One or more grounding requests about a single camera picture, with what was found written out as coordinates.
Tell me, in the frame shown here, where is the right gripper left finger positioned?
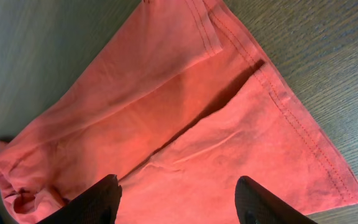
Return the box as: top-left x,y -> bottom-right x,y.
39,174 -> 122,224

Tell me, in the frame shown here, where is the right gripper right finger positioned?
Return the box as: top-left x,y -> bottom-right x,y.
234,176 -> 317,224

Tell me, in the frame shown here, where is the red orange t-shirt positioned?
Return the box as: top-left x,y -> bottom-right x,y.
0,0 -> 358,223

